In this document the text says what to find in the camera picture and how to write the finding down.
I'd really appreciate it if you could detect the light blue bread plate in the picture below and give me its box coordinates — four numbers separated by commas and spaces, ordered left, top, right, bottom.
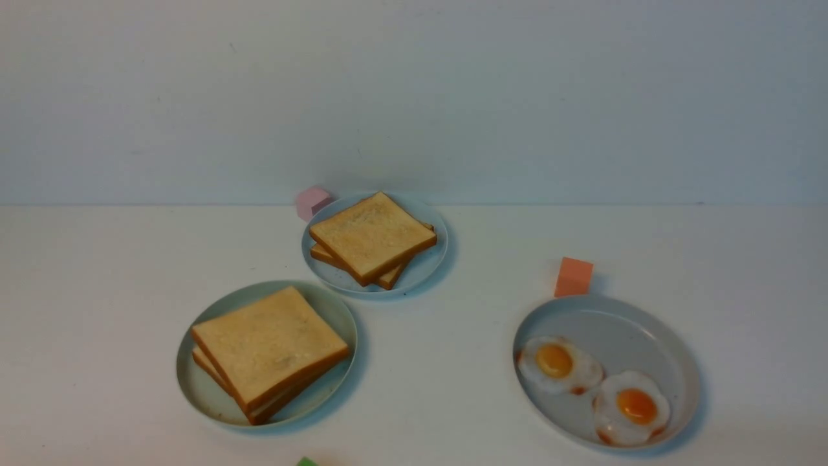
301, 192, 450, 299

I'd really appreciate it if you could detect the pink foam cube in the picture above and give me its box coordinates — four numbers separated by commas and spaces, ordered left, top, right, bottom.
294, 186, 335, 222

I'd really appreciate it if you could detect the orange foam cube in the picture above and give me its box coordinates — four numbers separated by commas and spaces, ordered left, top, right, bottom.
554, 256, 594, 298

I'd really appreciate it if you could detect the left fried egg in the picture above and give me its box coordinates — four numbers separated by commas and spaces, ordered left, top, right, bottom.
516, 335, 604, 395

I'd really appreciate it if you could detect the fried egg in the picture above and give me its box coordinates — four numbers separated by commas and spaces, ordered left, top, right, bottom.
593, 370, 671, 447
516, 335, 604, 395

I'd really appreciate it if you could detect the grey egg plate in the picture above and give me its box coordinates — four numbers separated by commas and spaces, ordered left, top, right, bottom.
512, 295, 704, 456

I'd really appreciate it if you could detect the green foam cube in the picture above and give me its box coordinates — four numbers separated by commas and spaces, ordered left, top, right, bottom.
296, 457, 318, 466

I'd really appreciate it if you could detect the light green round plate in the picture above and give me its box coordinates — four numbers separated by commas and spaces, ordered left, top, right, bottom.
175, 280, 363, 432

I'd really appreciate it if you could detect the right fried egg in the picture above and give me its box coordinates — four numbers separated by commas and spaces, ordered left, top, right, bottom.
593, 370, 671, 447

